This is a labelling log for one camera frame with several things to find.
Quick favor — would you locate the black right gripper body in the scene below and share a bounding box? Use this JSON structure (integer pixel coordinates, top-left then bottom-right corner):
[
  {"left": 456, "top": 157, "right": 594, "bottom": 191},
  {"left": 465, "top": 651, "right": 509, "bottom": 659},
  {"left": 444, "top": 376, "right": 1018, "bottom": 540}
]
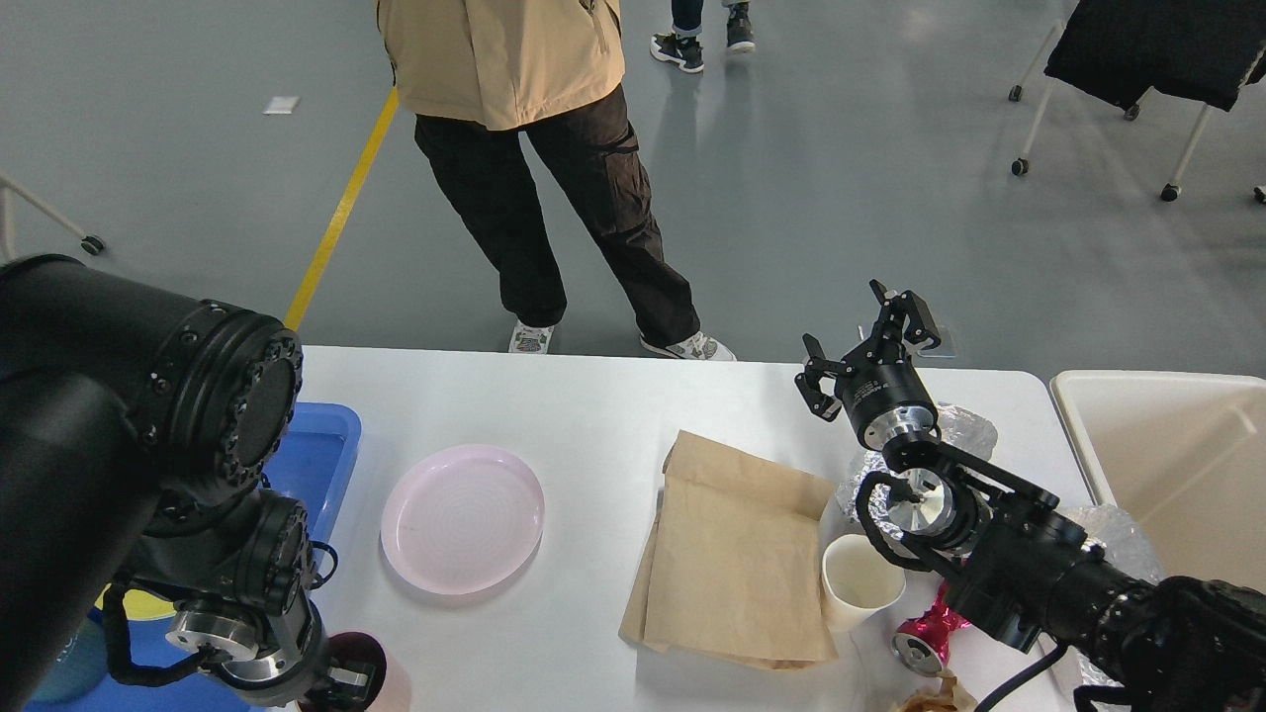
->
[{"left": 836, "top": 359, "right": 938, "bottom": 451}]

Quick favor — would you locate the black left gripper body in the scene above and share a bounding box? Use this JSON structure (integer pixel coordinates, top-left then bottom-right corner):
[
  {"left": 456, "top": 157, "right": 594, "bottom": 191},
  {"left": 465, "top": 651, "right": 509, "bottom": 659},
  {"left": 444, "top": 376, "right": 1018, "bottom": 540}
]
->
[{"left": 298, "top": 633, "right": 389, "bottom": 711}]

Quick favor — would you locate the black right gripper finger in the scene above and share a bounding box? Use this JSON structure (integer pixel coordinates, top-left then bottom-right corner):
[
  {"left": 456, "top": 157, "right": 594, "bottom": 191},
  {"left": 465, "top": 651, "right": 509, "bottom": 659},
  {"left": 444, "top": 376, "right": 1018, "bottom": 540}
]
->
[
  {"left": 855, "top": 279, "right": 944, "bottom": 369},
  {"left": 794, "top": 334, "right": 852, "bottom": 422}
]

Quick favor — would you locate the pink mug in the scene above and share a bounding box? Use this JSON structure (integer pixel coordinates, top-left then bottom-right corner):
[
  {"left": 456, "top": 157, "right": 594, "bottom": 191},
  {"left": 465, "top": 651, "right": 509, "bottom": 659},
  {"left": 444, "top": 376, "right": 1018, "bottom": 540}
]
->
[{"left": 329, "top": 632, "right": 411, "bottom": 711}]

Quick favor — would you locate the pink plate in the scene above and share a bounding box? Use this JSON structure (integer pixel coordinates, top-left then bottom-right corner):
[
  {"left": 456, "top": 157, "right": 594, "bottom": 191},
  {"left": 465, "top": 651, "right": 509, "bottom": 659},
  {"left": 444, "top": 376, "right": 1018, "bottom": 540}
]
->
[{"left": 380, "top": 443, "right": 546, "bottom": 595}]

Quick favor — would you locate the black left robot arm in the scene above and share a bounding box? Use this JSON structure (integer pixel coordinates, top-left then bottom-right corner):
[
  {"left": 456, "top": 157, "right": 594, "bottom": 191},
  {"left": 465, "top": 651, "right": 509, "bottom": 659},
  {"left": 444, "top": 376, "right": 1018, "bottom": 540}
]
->
[{"left": 1, "top": 255, "right": 403, "bottom": 711}]

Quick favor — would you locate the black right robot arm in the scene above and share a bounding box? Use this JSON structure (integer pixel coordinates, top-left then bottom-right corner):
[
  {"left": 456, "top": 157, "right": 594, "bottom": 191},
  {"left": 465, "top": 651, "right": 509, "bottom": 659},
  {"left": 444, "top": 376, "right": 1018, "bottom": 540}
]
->
[{"left": 794, "top": 280, "right": 1265, "bottom": 711}]

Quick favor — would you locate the crumpled aluminium foil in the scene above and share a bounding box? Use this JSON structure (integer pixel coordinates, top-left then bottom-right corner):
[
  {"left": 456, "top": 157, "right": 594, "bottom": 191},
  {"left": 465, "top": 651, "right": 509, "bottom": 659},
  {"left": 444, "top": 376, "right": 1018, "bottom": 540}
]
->
[{"left": 833, "top": 402, "right": 999, "bottom": 533}]

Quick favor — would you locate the white paper cup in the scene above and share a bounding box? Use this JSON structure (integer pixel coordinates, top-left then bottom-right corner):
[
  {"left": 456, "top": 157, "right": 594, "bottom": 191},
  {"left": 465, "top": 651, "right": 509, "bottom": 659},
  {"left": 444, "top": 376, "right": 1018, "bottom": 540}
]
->
[{"left": 820, "top": 533, "right": 906, "bottom": 633}]

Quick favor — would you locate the brown paper bag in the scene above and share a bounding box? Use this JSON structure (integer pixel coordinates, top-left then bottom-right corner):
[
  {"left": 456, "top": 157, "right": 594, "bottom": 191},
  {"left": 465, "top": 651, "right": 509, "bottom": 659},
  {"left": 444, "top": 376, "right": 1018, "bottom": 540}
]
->
[{"left": 619, "top": 431, "right": 838, "bottom": 670}]

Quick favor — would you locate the yellow plate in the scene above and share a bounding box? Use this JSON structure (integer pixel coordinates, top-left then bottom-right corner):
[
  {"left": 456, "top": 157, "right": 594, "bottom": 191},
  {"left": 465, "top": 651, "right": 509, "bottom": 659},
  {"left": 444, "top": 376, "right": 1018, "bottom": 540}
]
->
[{"left": 91, "top": 585, "right": 176, "bottom": 622}]

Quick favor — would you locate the blue plastic tray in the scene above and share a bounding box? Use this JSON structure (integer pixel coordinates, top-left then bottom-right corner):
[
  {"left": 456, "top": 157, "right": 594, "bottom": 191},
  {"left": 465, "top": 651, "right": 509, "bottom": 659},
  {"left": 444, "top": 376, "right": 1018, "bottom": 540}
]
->
[{"left": 27, "top": 402, "right": 361, "bottom": 711}]

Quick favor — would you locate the teal mug with yellow inside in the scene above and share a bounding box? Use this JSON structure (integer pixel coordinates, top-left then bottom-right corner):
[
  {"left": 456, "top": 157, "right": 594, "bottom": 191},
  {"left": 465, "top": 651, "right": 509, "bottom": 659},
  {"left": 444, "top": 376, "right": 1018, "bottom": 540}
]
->
[{"left": 30, "top": 608, "right": 108, "bottom": 704}]

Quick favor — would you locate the crushed pink can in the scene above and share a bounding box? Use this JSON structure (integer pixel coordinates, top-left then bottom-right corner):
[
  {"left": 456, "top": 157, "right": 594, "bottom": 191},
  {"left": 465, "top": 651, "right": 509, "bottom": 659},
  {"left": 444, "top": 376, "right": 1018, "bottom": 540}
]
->
[{"left": 890, "top": 580, "right": 972, "bottom": 677}]

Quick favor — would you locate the white office chair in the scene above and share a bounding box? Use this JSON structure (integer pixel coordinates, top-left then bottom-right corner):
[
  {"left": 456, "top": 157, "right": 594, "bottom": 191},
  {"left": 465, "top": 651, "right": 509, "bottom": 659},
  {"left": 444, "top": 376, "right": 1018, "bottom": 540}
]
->
[{"left": 1008, "top": 20, "right": 1266, "bottom": 205}]

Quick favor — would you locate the beige plastic bin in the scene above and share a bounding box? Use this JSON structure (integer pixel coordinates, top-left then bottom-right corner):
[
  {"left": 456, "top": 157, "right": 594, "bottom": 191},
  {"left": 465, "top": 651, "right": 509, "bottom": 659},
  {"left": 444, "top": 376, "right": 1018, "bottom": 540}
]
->
[{"left": 1050, "top": 370, "right": 1265, "bottom": 590}]

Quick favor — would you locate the brown paper scrap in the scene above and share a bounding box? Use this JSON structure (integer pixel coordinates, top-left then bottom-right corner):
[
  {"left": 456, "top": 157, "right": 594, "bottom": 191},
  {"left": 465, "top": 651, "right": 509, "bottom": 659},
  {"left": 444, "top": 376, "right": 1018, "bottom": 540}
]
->
[{"left": 886, "top": 670, "right": 979, "bottom": 712}]

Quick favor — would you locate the person in dark jeans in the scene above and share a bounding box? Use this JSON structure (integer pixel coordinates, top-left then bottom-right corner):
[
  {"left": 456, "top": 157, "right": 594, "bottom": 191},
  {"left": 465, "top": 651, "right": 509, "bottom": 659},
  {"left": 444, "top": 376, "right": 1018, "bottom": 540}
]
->
[{"left": 648, "top": 1, "right": 756, "bottom": 75}]

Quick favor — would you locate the black jacket on chair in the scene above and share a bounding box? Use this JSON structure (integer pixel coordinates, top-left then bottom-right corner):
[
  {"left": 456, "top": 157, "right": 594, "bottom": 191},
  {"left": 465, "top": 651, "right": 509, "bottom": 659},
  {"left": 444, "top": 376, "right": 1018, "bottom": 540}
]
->
[{"left": 1044, "top": 0, "right": 1266, "bottom": 113}]

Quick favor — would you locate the person in beige jacket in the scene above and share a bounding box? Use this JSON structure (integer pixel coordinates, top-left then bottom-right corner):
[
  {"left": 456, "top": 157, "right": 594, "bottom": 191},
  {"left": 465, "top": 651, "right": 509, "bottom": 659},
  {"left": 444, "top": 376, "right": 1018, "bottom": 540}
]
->
[{"left": 375, "top": 1, "right": 734, "bottom": 361}]

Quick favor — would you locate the white rolling table left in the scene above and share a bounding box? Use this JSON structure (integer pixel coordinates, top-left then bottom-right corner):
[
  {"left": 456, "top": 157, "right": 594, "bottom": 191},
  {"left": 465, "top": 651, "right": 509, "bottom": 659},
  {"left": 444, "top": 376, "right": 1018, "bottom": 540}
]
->
[{"left": 1, "top": 172, "right": 108, "bottom": 261}]

